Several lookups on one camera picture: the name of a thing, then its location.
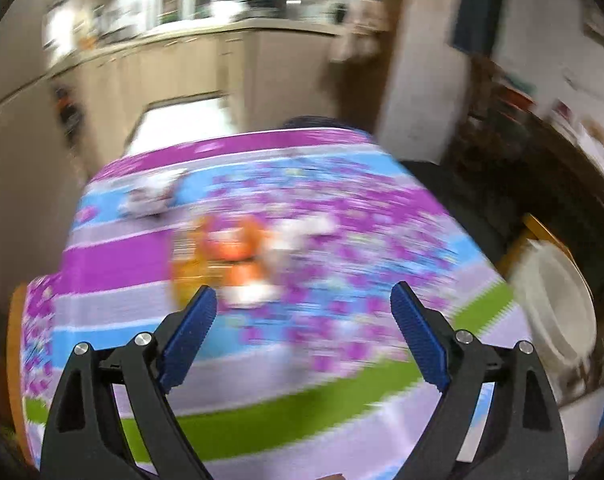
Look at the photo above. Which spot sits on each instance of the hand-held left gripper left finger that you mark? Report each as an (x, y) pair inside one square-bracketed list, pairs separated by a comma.
[(189, 335)]

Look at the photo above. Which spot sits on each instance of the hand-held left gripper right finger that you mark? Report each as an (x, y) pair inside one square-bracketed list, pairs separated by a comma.
[(419, 340)]

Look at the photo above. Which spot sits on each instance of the white trash bin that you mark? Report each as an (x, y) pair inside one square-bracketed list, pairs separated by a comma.
[(557, 310)]

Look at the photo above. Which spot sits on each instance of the orange translucent wrapper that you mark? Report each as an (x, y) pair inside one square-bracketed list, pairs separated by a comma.
[(187, 270)]

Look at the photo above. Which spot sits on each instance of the orange white snack wrapper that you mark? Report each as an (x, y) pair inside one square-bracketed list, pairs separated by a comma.
[(242, 250)]

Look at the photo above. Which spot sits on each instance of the white crumpled wrapper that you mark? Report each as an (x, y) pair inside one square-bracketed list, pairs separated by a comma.
[(152, 197)]

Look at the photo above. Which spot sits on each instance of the purple floral striped tablecloth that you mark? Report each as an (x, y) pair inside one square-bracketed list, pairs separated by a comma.
[(332, 185)]

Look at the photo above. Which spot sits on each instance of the dark cluttered shelf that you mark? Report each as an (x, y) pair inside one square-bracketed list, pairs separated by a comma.
[(532, 125)]

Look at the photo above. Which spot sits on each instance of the black red bag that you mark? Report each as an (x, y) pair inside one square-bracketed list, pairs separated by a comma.
[(68, 110)]

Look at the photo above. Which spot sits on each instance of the beige kitchen base cabinets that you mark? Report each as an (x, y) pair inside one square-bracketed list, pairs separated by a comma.
[(182, 70)]

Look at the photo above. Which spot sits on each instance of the dark cooking pot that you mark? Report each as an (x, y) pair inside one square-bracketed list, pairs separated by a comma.
[(264, 0)]

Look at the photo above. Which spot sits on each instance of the dark blue wall hanging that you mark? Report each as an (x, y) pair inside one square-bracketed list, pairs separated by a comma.
[(479, 5)]

